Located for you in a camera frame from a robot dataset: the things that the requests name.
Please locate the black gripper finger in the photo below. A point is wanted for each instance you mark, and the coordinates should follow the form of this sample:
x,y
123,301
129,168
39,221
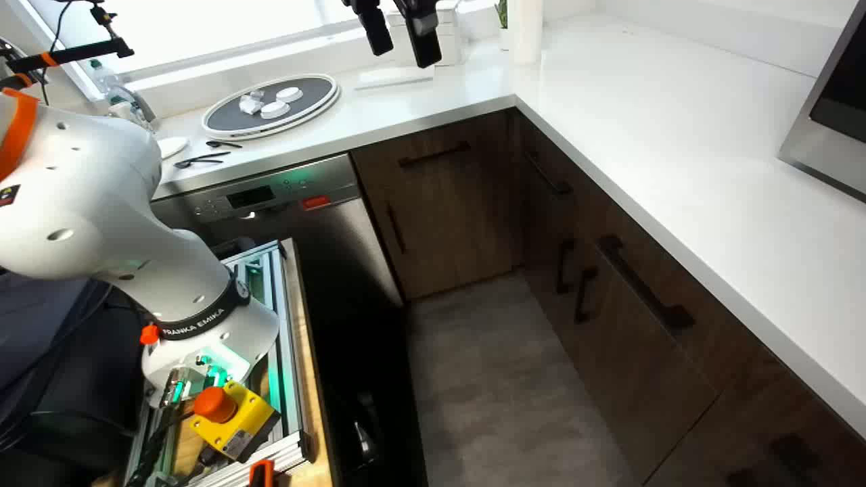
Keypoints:
x,y
371,29
423,37

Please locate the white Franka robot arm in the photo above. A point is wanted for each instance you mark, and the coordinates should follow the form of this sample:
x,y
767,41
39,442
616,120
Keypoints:
x,y
83,198

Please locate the round dark tray white rim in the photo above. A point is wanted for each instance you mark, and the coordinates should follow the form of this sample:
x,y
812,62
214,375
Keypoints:
x,y
313,97

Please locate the white paper towel roll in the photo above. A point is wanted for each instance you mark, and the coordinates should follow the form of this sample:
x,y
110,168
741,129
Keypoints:
x,y
525,32

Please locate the small white object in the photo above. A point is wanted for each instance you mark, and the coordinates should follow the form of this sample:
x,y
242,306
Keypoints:
x,y
275,110
291,93
250,103

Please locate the small black tool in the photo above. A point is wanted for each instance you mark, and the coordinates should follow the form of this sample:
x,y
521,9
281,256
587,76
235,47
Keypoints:
x,y
223,141

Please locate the brown cabinet beside dishwasher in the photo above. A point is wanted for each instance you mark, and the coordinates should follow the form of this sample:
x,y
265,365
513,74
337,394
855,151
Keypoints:
x,y
451,225

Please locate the black scissors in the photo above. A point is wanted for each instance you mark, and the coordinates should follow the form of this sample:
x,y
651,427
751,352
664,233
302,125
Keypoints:
x,y
200,160

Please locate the stainless steel dishwasher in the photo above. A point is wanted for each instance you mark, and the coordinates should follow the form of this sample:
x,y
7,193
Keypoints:
x,y
299,233

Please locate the small white dish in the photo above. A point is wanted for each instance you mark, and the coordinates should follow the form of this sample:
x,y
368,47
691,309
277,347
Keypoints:
x,y
175,147

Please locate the grey faucet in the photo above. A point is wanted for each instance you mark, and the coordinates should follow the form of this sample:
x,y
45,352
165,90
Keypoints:
x,y
116,97

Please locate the brown cabinet run under microwave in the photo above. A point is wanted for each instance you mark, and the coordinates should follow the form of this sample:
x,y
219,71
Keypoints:
x,y
622,369

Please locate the yellow emergency stop box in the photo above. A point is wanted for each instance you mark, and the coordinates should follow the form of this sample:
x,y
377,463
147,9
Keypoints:
x,y
238,420

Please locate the stainless steel microwave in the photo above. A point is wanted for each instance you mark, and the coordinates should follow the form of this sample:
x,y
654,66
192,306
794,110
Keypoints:
x,y
839,118

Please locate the orange clamp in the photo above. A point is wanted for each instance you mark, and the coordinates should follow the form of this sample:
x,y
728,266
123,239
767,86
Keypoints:
x,y
261,475

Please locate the dark blue fabric cover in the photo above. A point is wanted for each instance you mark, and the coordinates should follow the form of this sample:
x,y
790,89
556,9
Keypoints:
x,y
55,381

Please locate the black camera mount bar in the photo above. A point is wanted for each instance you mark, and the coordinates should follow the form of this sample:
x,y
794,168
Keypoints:
x,y
69,55

